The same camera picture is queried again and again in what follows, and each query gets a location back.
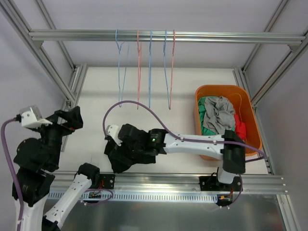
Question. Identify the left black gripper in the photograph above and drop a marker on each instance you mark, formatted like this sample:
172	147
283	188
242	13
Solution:
60	120

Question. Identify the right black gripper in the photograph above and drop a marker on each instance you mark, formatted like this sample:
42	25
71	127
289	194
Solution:
122	149

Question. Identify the black tank top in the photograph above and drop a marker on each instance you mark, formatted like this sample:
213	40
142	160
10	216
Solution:
120	165

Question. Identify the green tank top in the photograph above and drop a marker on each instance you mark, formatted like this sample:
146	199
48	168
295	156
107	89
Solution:
202	108

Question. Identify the blue hanger of black top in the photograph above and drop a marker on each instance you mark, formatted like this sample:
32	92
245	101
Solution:
121	70

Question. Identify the grey tank top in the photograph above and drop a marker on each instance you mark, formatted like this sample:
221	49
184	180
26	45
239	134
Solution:
219	114

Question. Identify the pink hanger of grey top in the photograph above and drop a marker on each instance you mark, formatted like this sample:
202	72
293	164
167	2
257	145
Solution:
139	50

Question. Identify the red tank top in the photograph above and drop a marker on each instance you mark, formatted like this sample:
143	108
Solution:
240	128

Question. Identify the blue hanger of green top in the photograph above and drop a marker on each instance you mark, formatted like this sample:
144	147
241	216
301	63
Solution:
150	70

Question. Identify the blue hanger of red top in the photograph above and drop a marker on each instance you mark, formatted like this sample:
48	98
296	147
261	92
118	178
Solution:
168	87

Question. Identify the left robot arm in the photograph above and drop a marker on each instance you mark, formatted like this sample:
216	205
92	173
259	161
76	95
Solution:
37	160

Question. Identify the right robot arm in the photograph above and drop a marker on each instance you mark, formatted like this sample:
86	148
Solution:
227	148

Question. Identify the orange plastic basket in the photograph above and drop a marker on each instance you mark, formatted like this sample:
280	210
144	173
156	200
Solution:
242	105

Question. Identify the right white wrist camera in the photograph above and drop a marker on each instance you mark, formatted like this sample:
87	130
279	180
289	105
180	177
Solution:
112	135

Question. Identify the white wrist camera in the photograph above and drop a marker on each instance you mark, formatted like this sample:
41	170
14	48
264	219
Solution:
31	117
112	135

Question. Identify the front aluminium rail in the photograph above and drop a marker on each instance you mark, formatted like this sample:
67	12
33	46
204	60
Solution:
166	182

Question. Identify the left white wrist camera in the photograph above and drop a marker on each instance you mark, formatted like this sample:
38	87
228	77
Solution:
31	117

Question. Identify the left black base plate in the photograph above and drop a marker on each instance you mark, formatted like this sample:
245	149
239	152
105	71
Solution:
107	181

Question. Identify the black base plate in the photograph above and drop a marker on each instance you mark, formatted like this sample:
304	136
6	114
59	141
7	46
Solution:
211	183
107	181

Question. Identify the slotted cable duct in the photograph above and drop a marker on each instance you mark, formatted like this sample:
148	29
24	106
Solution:
194	197

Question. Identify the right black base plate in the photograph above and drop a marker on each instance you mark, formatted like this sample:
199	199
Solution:
211	183

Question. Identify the aluminium hanging rail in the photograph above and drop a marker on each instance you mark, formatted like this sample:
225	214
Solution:
158	36

